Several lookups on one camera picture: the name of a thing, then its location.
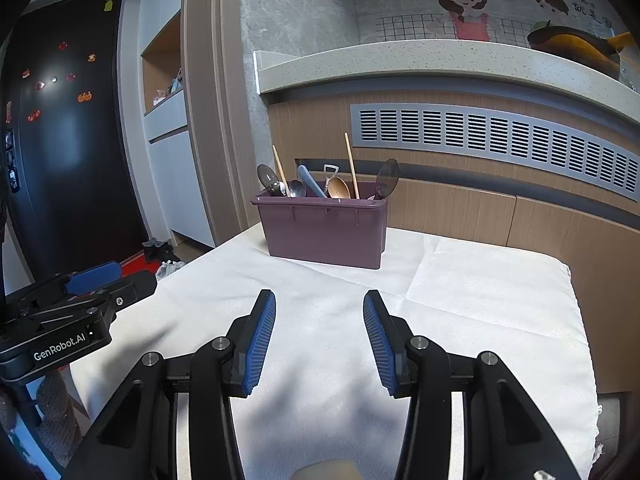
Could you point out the metal spoon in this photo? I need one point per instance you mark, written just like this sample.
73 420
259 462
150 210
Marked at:
297 188

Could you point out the yellow frying pan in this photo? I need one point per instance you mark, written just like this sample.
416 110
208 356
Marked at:
575 45

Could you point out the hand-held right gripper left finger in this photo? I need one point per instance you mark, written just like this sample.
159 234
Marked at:
260 340

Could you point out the white table cloth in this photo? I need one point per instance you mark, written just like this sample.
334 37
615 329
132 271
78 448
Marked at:
450 310

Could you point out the red doormat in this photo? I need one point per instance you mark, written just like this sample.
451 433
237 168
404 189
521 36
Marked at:
140 260

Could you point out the pair of dark shoes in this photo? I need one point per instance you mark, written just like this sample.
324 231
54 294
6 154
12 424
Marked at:
156 249

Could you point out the cartoon wall sticker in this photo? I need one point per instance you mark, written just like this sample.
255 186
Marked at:
465 5

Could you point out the wooden kitchen cabinet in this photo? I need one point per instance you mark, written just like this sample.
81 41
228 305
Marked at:
450 210

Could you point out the large dark translucent spoon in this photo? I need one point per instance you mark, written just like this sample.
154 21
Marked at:
387 175

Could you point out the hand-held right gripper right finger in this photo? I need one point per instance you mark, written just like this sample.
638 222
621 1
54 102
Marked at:
380 345

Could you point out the white storage cabinet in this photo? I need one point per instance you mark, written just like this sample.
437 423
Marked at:
165 160

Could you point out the pair of white shoes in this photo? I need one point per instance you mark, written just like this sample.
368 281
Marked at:
170 269

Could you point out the wooden chopstick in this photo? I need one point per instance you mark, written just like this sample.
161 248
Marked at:
281 170
351 165

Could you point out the black refrigerator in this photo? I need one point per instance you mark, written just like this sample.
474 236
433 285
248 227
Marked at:
70 150

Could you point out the grey vent grille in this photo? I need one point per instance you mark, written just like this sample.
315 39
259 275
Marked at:
500 135

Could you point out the purple utensil box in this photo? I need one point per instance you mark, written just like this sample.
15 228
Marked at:
320 235

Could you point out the group of fridge magnets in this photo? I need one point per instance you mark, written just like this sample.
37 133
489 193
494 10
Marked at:
70 78

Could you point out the grey kitchen countertop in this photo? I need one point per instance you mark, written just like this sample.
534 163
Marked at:
400 60

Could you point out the pile of small packages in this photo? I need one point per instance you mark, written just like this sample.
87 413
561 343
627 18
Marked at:
167 87

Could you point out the wooden spoon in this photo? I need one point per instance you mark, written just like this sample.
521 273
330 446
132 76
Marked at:
338 187

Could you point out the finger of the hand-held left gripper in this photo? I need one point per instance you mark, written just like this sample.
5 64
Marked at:
137 285
92 278

